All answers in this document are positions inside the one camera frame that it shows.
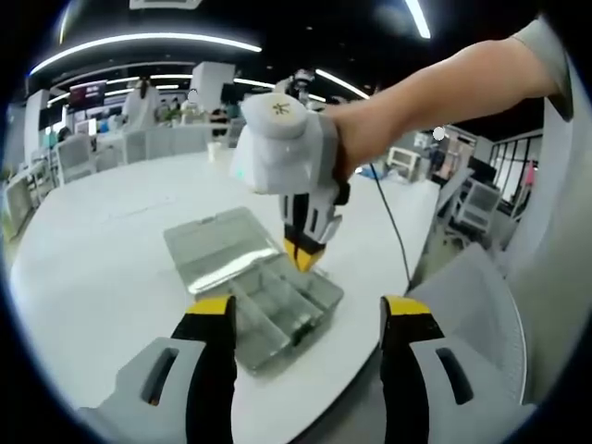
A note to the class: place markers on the straight ceiling light strip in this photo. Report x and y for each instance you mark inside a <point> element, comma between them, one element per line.
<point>418,18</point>

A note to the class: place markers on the curved ceiling light strip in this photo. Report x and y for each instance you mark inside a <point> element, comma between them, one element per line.
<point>139,44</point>

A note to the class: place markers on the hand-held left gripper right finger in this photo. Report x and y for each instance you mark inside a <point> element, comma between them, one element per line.
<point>430,384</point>

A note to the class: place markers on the person's grey shirt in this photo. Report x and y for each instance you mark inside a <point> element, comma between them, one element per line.
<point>555,254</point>

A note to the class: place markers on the red wall screen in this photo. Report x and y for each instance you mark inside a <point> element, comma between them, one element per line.
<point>88,94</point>

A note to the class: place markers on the white paper cup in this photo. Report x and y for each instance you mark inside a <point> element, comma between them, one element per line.
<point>214,151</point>

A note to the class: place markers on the small green plant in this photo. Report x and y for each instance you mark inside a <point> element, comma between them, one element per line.
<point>170,116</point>

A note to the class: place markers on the clear grey dual guide fixture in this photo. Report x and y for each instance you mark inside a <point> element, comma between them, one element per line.
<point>217,245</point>

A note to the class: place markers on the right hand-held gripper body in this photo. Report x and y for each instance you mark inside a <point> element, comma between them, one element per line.
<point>287,152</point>

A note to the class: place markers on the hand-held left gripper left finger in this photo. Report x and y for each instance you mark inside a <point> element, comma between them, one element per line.
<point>162,370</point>

